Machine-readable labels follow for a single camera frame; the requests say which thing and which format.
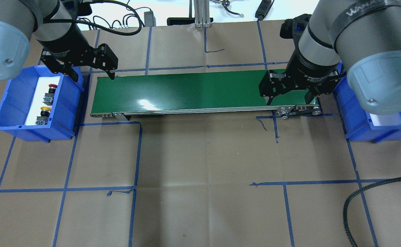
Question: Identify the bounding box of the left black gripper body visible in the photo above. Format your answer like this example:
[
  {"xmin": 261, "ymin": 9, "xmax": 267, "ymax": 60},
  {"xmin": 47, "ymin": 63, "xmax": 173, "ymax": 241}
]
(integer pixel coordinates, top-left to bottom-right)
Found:
[{"xmin": 38, "ymin": 33, "xmax": 94, "ymax": 74}]

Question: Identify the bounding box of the left blue plastic bin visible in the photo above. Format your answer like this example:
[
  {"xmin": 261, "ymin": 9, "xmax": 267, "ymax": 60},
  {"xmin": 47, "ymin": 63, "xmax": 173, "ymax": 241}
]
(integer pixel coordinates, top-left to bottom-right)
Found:
[{"xmin": 0, "ymin": 65, "xmax": 84, "ymax": 142}]

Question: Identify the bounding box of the white foam pad left bin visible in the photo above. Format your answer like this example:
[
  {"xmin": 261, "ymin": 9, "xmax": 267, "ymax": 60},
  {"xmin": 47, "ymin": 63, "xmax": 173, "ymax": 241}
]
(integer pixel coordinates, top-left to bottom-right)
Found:
[{"xmin": 24, "ymin": 76, "xmax": 60, "ymax": 126}]

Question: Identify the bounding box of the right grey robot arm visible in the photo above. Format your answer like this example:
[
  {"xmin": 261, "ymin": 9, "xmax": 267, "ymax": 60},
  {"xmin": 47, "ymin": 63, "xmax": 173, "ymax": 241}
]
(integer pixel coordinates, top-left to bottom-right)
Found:
[{"xmin": 259, "ymin": 0, "xmax": 401, "ymax": 115}]

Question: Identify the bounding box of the blue plastic bin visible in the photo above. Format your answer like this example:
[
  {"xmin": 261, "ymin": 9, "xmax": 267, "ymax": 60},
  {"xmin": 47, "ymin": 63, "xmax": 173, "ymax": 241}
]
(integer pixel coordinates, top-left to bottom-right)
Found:
[
  {"xmin": 333, "ymin": 76, "xmax": 401, "ymax": 143},
  {"xmin": 0, "ymin": 65, "xmax": 84, "ymax": 142}
]

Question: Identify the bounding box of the green conveyor belt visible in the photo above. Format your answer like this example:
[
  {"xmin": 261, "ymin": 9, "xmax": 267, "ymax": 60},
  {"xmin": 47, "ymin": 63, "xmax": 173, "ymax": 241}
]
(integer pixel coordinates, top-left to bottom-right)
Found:
[{"xmin": 90, "ymin": 70, "xmax": 319, "ymax": 118}]

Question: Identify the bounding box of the white foam pad right bin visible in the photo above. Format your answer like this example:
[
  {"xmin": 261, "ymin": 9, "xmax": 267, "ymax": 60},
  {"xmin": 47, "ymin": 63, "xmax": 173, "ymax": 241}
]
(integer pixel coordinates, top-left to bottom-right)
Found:
[{"xmin": 370, "ymin": 113, "xmax": 401, "ymax": 126}]

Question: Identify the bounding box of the black braided cable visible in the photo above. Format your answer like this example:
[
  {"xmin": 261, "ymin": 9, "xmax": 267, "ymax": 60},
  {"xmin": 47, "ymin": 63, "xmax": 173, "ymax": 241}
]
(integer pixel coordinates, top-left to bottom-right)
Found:
[{"xmin": 343, "ymin": 174, "xmax": 401, "ymax": 247}]

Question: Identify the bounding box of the yellow mushroom push button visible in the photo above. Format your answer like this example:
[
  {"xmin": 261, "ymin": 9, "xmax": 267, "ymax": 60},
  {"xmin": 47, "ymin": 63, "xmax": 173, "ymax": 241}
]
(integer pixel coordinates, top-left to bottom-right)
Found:
[{"xmin": 35, "ymin": 106, "xmax": 51, "ymax": 125}]

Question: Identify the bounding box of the right blue plastic bin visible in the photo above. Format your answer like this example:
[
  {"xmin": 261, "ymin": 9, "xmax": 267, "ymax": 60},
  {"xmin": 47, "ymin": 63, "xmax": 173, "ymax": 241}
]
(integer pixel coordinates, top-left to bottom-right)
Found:
[{"xmin": 333, "ymin": 76, "xmax": 401, "ymax": 143}]

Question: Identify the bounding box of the black power adapter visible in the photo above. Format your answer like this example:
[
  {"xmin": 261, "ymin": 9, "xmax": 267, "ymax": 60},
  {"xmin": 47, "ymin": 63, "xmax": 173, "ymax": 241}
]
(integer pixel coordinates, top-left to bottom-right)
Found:
[{"xmin": 144, "ymin": 11, "xmax": 156, "ymax": 27}]

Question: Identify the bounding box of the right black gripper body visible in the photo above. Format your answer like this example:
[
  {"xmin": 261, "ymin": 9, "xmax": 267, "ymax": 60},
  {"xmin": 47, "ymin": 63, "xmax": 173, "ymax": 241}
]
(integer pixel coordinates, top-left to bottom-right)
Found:
[{"xmin": 285, "ymin": 50, "xmax": 339, "ymax": 90}]

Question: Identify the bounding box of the aluminium frame post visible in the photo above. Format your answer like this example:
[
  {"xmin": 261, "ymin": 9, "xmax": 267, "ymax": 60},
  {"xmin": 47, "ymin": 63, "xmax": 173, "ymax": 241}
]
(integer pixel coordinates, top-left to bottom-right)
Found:
[{"xmin": 193, "ymin": 0, "xmax": 211, "ymax": 28}]

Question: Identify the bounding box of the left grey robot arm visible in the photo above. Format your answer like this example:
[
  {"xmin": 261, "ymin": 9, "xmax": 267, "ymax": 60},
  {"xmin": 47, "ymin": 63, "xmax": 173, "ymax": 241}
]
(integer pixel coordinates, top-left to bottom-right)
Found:
[{"xmin": 0, "ymin": 0, "xmax": 118, "ymax": 81}]

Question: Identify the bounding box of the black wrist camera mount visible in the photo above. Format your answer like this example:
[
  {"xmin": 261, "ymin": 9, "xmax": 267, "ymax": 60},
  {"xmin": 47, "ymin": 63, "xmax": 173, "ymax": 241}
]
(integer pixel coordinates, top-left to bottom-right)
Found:
[{"xmin": 279, "ymin": 14, "xmax": 312, "ymax": 39}]

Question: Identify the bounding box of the red mushroom push button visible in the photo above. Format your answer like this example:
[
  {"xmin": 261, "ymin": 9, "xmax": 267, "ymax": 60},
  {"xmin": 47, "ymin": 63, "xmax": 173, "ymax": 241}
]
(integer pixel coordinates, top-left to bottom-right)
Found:
[{"xmin": 43, "ymin": 83, "xmax": 58, "ymax": 106}]

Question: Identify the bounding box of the white foam pad bin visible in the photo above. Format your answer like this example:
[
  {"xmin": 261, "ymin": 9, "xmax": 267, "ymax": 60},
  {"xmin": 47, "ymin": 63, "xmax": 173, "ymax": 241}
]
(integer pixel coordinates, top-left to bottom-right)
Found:
[
  {"xmin": 24, "ymin": 76, "xmax": 60, "ymax": 126},
  {"xmin": 370, "ymin": 113, "xmax": 401, "ymax": 126}
]

